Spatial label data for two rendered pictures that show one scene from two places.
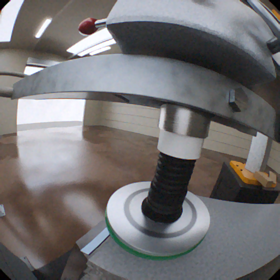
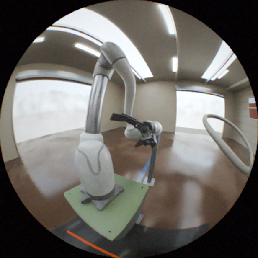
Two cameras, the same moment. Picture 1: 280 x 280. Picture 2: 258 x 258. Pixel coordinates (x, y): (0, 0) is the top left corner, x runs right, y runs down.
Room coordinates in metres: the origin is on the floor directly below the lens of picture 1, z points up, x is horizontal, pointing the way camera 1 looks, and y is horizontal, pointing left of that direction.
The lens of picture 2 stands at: (-0.30, 0.43, 1.25)
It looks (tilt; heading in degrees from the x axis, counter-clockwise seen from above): 12 degrees down; 94
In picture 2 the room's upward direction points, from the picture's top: straight up
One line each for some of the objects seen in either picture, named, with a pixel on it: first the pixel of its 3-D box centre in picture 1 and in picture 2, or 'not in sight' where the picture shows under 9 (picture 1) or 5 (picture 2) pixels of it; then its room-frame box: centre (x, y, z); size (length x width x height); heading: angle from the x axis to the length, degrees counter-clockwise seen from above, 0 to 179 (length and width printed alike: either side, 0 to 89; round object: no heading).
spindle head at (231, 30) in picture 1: (218, 21); not in sight; (0.16, -0.14, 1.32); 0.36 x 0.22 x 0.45; 83
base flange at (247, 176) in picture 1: (253, 173); not in sight; (0.62, -1.11, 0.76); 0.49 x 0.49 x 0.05; 67
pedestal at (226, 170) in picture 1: (237, 206); not in sight; (0.62, -1.11, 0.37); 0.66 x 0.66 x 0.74; 67
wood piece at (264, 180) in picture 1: (263, 178); not in sight; (0.40, -0.96, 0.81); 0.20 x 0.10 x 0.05; 165
